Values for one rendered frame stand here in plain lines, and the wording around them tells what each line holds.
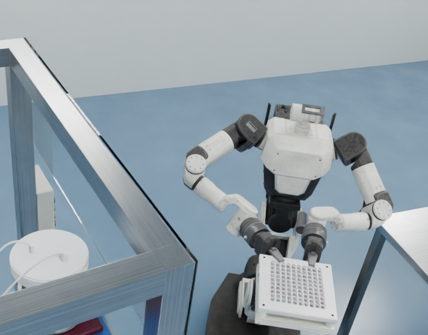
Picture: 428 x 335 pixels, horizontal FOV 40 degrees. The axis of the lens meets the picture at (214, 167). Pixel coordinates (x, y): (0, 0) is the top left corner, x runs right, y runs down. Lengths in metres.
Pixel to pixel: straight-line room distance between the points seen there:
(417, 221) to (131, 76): 3.01
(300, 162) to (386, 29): 4.21
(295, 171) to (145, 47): 2.88
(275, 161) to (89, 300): 1.41
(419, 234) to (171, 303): 1.71
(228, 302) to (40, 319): 2.11
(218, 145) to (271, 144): 0.20
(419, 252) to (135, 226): 1.64
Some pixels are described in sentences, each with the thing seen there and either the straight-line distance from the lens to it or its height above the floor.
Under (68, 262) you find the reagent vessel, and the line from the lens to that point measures 1.22.
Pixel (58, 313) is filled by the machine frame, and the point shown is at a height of 1.62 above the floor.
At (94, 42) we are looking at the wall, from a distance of 4.82.
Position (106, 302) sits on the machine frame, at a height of 1.61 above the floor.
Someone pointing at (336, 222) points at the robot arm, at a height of 1.06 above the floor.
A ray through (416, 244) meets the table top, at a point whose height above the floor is 0.86.
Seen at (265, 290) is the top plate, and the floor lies 1.04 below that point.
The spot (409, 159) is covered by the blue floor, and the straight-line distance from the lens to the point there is 4.97.
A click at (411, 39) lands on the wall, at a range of 6.72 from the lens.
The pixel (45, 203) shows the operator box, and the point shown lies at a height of 1.05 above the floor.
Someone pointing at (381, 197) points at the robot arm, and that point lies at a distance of 2.33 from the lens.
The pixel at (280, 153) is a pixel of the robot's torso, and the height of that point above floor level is 1.19.
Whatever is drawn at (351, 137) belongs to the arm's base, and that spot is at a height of 1.26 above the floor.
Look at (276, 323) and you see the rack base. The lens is 1.89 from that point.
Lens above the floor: 2.38
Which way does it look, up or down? 34 degrees down
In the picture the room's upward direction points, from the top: 9 degrees clockwise
